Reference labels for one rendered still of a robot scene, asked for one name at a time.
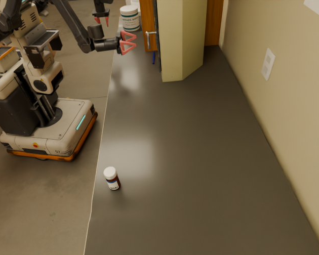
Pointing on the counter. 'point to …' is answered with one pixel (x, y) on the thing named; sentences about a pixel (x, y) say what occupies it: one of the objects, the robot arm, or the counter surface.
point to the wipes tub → (130, 17)
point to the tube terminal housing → (181, 37)
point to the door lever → (149, 38)
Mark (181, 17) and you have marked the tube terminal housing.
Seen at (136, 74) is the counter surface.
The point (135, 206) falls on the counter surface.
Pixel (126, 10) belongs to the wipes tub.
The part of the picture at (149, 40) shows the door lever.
